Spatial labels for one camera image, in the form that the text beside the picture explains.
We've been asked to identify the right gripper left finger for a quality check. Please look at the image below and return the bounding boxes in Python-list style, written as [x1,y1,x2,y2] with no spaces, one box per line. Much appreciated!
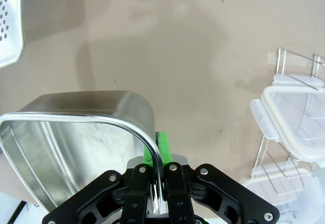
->
[42,145,154,224]

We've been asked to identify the clear plastic clip lid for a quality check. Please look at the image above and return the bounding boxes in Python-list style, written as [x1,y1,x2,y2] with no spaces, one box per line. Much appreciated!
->
[250,73,325,163]
[241,167,325,216]

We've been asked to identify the rectangular stainless steel container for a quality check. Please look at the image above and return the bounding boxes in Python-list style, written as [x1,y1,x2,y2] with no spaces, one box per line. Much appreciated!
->
[0,89,165,214]

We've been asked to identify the white perforated plastic basket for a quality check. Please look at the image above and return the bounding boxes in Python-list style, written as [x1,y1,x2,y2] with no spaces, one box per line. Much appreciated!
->
[0,0,24,69]

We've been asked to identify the metal wire lid rack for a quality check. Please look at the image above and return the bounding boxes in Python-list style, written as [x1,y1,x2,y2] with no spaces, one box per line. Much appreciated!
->
[250,48,325,197]

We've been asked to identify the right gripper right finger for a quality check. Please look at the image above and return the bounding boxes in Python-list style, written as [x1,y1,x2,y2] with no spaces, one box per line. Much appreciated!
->
[154,131,280,224]

